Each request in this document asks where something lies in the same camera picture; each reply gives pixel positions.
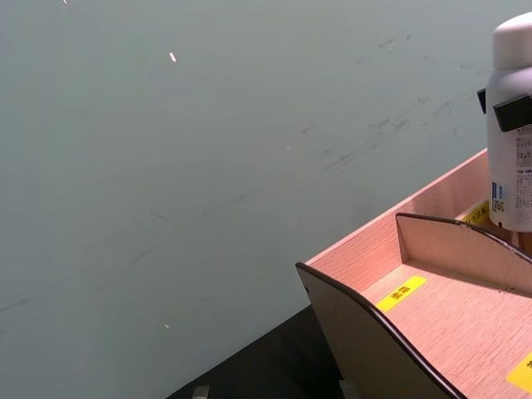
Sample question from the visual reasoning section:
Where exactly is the white plastic bottle with label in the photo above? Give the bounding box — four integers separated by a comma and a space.
485, 11, 532, 233

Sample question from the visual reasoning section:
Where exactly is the yellow label sticker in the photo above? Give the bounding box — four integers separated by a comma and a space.
375, 274, 428, 314
505, 352, 532, 394
460, 200, 491, 229

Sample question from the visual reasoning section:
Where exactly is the brown wooden divided tray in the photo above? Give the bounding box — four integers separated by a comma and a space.
295, 148, 532, 399

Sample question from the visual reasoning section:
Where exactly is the black table cloth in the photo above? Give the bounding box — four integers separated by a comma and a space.
165, 304, 347, 399

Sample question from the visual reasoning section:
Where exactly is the pale grey wall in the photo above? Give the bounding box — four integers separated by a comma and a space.
0, 0, 532, 399

